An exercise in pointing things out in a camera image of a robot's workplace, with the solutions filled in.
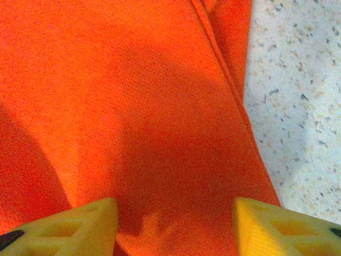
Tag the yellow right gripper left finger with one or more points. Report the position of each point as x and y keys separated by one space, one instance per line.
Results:
x=80 y=232

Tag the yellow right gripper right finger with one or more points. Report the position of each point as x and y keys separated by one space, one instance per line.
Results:
x=271 y=232

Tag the orange t-shirt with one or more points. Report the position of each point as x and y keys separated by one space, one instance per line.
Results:
x=120 y=93

